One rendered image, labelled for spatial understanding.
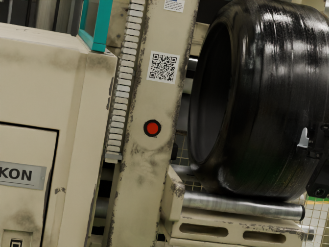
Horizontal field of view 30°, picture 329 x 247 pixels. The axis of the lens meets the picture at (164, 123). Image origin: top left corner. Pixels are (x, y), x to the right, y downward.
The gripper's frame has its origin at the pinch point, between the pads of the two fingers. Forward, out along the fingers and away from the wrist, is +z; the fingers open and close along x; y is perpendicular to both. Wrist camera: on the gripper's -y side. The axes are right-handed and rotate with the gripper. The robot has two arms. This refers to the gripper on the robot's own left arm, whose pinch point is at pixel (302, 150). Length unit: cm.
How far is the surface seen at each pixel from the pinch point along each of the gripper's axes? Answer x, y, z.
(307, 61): 1.8, 21.2, 1.4
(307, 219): -162, -71, 327
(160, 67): 33.9, 14.6, 18.2
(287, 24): 6.4, 29.5, 6.7
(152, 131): 33.2, -1.8, 19.7
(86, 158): 54, -4, -46
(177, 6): 32.2, 30.6, 16.3
